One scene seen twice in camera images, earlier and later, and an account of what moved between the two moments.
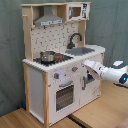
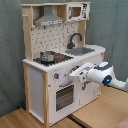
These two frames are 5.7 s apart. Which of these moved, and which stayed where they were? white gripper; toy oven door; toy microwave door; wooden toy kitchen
Moved: white gripper
Stayed: toy microwave door; toy oven door; wooden toy kitchen
